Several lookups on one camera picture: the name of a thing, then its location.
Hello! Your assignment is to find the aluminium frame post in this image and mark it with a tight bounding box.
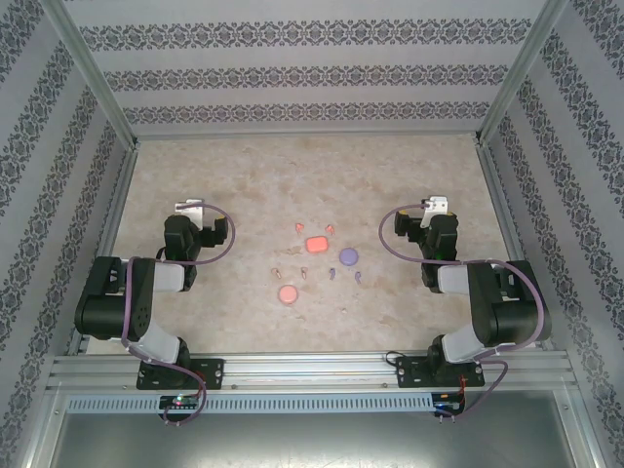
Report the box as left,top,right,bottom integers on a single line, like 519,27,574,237
473,0,571,147
41,0,140,150

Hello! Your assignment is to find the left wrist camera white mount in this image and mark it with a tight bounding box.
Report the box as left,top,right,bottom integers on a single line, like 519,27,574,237
174,197,206,225

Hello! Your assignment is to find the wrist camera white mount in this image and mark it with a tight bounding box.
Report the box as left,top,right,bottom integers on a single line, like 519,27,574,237
419,194,449,228
174,197,206,225

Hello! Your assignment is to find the aluminium side rail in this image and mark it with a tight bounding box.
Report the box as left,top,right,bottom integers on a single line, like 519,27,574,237
65,143,142,356
475,140,557,355

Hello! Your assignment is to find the left small circuit board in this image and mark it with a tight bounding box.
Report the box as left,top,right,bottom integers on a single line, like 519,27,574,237
159,394,202,410

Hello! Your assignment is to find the slotted grey cable duct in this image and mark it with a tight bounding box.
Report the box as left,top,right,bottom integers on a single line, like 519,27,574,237
65,393,435,414

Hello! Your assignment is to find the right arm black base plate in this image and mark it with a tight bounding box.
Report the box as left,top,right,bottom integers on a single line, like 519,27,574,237
395,355,487,389

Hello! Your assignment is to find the right small circuit board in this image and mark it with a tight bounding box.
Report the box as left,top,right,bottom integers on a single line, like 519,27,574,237
433,395,467,413

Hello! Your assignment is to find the small circuit board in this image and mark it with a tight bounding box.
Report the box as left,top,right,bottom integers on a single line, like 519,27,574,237
433,395,467,413
159,394,202,410

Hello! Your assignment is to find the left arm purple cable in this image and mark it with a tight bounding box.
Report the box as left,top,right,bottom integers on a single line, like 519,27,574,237
121,202,239,428

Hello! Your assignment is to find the grey metal sheet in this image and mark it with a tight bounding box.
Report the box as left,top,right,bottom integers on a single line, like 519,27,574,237
46,389,601,468

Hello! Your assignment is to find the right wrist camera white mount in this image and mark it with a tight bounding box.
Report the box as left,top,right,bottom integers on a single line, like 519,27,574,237
419,194,449,228

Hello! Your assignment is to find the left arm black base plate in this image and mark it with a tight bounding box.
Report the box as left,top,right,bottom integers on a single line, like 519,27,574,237
136,358,226,391

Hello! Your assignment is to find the aluminium frame strut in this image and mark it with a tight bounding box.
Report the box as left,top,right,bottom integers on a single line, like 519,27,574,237
12,382,69,468
555,384,615,468

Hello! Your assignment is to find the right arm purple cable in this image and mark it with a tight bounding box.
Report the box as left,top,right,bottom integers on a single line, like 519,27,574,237
379,203,550,423

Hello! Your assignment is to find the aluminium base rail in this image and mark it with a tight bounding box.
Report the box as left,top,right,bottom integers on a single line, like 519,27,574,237
48,353,571,391

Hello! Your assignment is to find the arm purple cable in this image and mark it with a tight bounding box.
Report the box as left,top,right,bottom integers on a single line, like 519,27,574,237
121,202,239,428
379,203,550,423

